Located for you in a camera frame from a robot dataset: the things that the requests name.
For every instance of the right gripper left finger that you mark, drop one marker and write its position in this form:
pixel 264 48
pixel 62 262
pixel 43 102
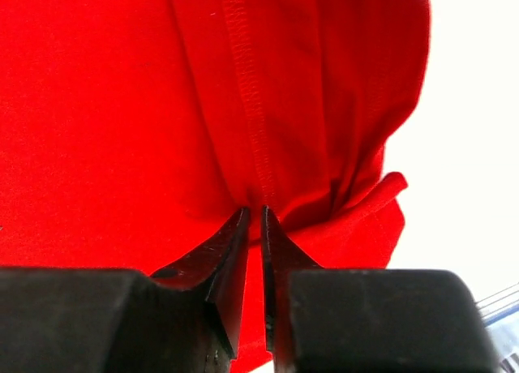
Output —
pixel 217 267

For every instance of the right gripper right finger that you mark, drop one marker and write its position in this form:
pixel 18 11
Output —
pixel 280 257

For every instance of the red t-shirt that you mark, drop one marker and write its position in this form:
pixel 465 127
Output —
pixel 132 129

